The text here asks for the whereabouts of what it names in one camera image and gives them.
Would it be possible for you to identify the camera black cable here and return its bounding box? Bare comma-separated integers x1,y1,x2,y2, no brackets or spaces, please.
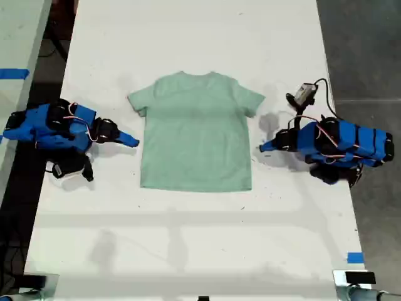
314,78,340,121

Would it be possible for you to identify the grey metal tube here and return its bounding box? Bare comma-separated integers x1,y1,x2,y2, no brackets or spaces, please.
346,284,401,301

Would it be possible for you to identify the silver metal bracket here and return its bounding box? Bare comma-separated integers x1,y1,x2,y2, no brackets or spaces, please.
332,269,380,301
18,272,60,301

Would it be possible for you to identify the pale side table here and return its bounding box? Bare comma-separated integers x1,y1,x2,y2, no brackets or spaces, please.
0,0,53,197

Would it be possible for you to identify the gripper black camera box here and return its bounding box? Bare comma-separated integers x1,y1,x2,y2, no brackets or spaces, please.
286,82,318,110
46,154,85,181

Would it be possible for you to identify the black clamp block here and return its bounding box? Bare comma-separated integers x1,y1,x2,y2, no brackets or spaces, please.
344,272,377,285
21,273,48,291

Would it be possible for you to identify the black floor cable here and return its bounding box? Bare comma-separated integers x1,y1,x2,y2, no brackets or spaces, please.
38,29,69,60

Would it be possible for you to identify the long blue tape strip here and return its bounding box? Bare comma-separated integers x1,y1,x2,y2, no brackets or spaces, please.
0,68,31,80

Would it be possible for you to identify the pale green T-shirt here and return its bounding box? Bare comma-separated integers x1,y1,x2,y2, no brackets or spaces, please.
127,71,266,193

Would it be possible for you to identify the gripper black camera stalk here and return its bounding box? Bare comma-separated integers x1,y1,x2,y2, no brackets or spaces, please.
288,105,310,130
81,155,95,182

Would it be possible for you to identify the square blue tape piece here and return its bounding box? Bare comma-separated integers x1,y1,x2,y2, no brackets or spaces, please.
346,251,365,264

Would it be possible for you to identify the arm red white wire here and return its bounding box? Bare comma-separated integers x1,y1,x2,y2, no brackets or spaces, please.
315,122,366,164
63,102,98,144

